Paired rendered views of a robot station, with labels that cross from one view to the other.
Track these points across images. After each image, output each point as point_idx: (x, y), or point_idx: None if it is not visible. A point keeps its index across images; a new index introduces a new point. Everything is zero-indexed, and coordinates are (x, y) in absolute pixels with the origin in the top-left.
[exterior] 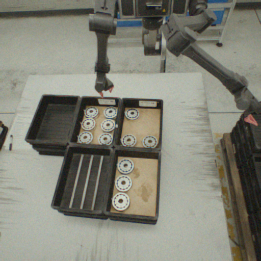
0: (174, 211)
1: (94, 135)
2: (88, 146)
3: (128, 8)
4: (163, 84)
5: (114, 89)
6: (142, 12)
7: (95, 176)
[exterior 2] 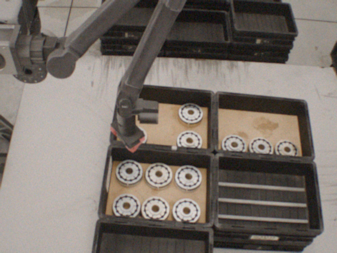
0: None
1: (176, 201)
2: (215, 190)
3: (24, 26)
4: (48, 107)
5: (45, 191)
6: (31, 15)
7: (252, 192)
